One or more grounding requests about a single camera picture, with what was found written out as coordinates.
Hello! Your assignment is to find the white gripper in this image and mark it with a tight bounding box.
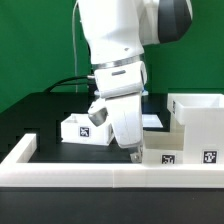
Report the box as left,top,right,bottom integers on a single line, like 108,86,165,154
95,61,147,163

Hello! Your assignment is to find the white front drawer box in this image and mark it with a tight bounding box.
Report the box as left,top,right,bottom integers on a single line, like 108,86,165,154
143,131,184,165

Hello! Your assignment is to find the white drawer box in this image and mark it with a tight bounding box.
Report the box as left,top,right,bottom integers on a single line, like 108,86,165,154
61,113,114,146
143,131,184,165

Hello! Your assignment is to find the white drawer cabinet frame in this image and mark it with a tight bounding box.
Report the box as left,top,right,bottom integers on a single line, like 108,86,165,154
167,94,224,165

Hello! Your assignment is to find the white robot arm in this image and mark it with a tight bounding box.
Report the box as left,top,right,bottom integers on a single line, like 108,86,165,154
78,0,193,162

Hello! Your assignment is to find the white marker sheet on table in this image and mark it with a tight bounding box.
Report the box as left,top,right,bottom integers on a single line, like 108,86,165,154
142,114,163,128

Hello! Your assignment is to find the white U-shaped table fence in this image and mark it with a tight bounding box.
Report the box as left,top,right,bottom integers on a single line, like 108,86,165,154
0,134,224,188

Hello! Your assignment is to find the black cable bundle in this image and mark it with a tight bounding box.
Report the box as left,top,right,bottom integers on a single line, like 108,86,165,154
44,75,98,94

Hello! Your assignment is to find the white hanging cable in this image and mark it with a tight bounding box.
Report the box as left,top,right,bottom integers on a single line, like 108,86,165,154
71,0,82,94

